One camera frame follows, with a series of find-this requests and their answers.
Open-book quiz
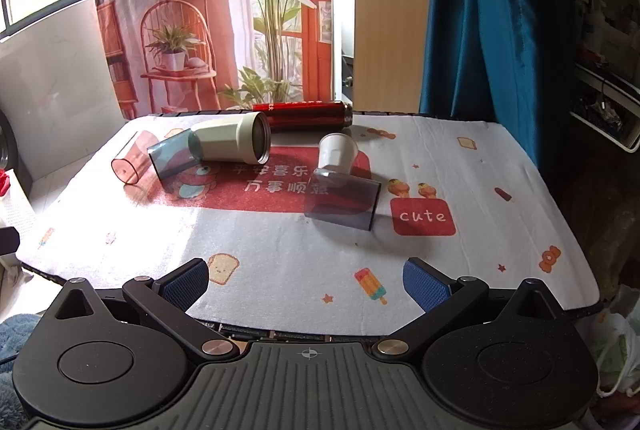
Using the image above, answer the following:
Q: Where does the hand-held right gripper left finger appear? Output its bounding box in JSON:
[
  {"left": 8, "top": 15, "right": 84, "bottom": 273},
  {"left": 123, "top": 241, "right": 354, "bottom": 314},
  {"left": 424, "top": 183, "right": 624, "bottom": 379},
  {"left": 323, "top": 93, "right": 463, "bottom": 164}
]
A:
[{"left": 43, "top": 258, "right": 241, "bottom": 366}]

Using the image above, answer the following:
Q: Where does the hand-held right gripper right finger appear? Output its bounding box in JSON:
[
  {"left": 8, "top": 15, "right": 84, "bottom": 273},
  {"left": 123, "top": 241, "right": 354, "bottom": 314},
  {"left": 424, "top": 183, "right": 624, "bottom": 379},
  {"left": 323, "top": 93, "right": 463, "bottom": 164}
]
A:
[{"left": 372, "top": 258, "right": 569, "bottom": 365}]

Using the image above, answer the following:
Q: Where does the grey transparent plastic cup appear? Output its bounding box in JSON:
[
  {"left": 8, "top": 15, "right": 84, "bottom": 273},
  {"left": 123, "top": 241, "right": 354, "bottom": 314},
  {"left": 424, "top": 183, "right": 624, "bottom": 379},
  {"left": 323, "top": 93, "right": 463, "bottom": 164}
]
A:
[{"left": 304, "top": 168, "right": 382, "bottom": 232}]

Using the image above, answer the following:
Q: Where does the blue-grey transparent plastic cup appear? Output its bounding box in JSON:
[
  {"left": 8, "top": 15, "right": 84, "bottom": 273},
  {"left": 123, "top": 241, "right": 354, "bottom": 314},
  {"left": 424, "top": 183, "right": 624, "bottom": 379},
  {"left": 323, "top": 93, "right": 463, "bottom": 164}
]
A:
[{"left": 147, "top": 130, "right": 206, "bottom": 181}]

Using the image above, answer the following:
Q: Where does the pink transparent plastic cup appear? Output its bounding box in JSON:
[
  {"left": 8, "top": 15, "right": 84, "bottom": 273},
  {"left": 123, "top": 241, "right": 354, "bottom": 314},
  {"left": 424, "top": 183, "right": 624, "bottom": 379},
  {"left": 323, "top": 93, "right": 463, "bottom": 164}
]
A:
[{"left": 110, "top": 130, "right": 160, "bottom": 186}]

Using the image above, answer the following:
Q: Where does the white paper cup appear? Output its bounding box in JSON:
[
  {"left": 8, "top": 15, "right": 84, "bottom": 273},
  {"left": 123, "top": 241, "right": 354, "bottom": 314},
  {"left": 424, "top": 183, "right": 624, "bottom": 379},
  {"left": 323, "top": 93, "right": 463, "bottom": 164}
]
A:
[{"left": 317, "top": 133, "right": 359, "bottom": 176}]

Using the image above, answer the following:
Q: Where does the printed white tablecloth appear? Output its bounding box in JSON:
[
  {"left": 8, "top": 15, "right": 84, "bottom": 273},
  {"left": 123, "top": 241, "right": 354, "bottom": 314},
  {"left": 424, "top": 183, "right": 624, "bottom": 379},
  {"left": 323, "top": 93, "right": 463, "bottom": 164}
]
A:
[{"left": 15, "top": 112, "right": 601, "bottom": 327}]

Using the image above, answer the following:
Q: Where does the cream insulated mug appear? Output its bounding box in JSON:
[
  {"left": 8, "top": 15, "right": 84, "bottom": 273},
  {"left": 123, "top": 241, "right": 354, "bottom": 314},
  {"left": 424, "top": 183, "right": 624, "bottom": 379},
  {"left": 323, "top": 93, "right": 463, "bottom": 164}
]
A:
[{"left": 189, "top": 111, "right": 272, "bottom": 163}]

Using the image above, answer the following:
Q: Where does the blue fluffy towel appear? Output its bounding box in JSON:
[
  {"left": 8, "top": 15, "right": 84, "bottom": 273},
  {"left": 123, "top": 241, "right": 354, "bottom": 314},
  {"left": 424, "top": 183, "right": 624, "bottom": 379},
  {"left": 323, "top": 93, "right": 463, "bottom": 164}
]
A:
[{"left": 0, "top": 311, "right": 53, "bottom": 430}]

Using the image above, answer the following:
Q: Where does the white plastic bag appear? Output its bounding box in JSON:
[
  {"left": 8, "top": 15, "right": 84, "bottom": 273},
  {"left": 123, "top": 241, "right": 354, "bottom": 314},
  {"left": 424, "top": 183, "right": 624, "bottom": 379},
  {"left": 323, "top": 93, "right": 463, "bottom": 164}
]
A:
[{"left": 594, "top": 284, "right": 640, "bottom": 398}]

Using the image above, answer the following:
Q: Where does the red thermos bottle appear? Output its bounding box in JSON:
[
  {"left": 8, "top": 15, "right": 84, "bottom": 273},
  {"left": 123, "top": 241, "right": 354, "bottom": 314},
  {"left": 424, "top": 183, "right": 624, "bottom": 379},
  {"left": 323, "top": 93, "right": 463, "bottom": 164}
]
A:
[{"left": 251, "top": 100, "right": 354, "bottom": 131}]

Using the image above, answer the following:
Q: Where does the blue curtain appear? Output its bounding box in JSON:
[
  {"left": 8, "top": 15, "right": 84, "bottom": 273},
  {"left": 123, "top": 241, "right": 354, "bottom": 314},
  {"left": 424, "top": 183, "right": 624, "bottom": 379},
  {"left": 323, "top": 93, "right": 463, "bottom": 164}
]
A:
[{"left": 418, "top": 0, "right": 577, "bottom": 171}]

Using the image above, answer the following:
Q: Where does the printed backdrop cloth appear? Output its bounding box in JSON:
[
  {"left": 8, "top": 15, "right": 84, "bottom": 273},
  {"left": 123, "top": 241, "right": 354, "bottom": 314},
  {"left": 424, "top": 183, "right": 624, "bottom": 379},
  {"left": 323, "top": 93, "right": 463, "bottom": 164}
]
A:
[{"left": 89, "top": 0, "right": 334, "bottom": 121}]

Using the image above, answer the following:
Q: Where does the wooden door panel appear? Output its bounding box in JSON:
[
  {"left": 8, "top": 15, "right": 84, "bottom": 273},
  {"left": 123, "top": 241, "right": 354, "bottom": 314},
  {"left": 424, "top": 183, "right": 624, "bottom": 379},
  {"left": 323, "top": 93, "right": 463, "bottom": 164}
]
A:
[{"left": 352, "top": 0, "right": 434, "bottom": 113}]

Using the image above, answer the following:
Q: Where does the white wire shelf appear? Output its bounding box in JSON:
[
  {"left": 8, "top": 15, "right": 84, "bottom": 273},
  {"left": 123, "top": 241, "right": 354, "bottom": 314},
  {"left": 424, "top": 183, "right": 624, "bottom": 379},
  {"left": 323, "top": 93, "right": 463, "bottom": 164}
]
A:
[{"left": 569, "top": 58, "right": 640, "bottom": 157}]

